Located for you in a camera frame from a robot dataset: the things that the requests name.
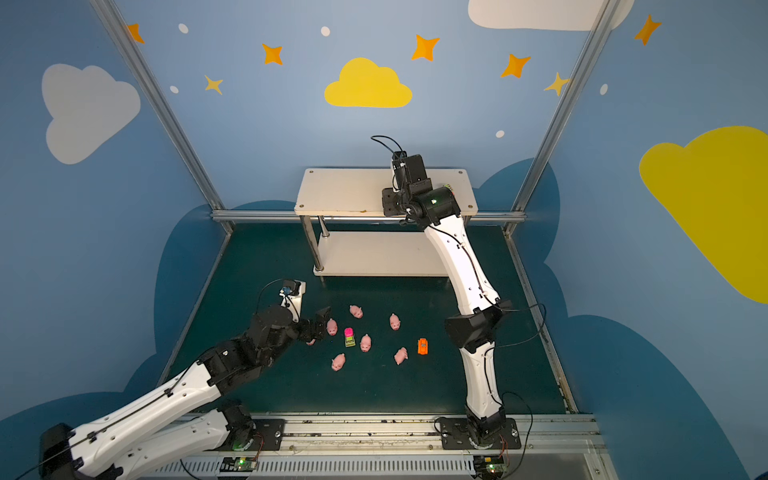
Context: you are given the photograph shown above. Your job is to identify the left aluminium frame post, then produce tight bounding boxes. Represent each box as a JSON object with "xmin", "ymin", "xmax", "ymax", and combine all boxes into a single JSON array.
[{"xmin": 90, "ymin": 0, "xmax": 225, "ymax": 213}]

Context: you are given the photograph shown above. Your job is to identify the right aluminium frame post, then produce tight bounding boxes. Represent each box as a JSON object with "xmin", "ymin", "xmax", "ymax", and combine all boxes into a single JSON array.
[{"xmin": 504, "ymin": 0, "xmax": 624, "ymax": 239}]

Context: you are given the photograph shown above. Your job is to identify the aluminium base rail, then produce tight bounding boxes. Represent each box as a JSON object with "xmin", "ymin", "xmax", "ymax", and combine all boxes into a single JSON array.
[{"xmin": 138, "ymin": 413, "xmax": 618, "ymax": 479}]

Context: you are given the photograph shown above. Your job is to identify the right controller board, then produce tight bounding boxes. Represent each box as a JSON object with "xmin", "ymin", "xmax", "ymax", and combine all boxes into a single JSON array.
[{"xmin": 473, "ymin": 456, "xmax": 507, "ymax": 480}]

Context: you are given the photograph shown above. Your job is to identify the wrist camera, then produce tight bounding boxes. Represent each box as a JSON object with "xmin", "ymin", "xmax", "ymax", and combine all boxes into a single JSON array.
[
  {"xmin": 279, "ymin": 279, "xmax": 306, "ymax": 317},
  {"xmin": 392, "ymin": 151, "xmax": 433, "ymax": 196}
]

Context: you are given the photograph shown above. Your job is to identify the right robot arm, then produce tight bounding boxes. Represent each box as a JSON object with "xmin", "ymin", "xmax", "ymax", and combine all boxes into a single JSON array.
[{"xmin": 382, "ymin": 187, "xmax": 511, "ymax": 448}]

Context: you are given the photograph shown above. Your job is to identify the rear aluminium crossbar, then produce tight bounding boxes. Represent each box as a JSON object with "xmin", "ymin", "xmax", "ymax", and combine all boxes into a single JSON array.
[{"xmin": 211, "ymin": 210, "xmax": 526, "ymax": 224}]

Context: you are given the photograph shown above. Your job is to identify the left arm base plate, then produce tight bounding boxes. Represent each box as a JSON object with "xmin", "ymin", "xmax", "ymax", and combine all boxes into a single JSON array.
[{"xmin": 218, "ymin": 418, "xmax": 286, "ymax": 452}]

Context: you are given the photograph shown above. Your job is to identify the orange toy car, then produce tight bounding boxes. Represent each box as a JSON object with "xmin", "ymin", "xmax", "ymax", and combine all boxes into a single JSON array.
[{"xmin": 417, "ymin": 338, "xmax": 429, "ymax": 355}]

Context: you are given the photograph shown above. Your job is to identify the white two-tier shelf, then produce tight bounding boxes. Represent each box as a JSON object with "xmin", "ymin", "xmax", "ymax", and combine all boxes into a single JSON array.
[{"xmin": 295, "ymin": 167, "xmax": 480, "ymax": 277}]

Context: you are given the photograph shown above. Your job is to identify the controller board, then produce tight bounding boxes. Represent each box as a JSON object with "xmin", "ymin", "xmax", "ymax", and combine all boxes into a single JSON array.
[
  {"xmin": 219, "ymin": 456, "xmax": 258, "ymax": 474},
  {"xmin": 473, "ymin": 456, "xmax": 507, "ymax": 480}
]

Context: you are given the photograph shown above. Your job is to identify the pink green toy truck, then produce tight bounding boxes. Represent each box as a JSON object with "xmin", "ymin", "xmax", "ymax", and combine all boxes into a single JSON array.
[{"xmin": 344, "ymin": 327, "xmax": 356, "ymax": 347}]

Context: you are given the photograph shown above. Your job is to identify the left controller board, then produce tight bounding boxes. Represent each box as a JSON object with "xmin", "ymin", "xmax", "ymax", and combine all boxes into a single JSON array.
[{"xmin": 219, "ymin": 456, "xmax": 258, "ymax": 474}]

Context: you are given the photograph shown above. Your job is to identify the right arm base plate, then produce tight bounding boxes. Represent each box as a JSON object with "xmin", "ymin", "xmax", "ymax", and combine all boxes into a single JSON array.
[{"xmin": 433, "ymin": 417, "xmax": 522, "ymax": 450}]

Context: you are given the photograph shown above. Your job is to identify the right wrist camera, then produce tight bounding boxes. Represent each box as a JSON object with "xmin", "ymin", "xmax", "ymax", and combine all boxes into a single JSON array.
[{"xmin": 392, "ymin": 151, "xmax": 433, "ymax": 196}]

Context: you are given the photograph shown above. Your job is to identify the aluminium frame post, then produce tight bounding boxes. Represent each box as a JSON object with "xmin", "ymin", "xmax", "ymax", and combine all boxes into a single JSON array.
[
  {"xmin": 90, "ymin": 0, "xmax": 225, "ymax": 213},
  {"xmin": 504, "ymin": 0, "xmax": 624, "ymax": 239}
]

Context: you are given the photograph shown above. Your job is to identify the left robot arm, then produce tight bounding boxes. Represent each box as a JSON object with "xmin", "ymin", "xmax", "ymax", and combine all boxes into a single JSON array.
[{"xmin": 37, "ymin": 305, "xmax": 331, "ymax": 479}]

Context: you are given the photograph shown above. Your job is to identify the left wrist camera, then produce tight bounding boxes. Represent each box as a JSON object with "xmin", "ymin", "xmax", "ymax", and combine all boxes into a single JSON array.
[{"xmin": 279, "ymin": 279, "xmax": 306, "ymax": 317}]

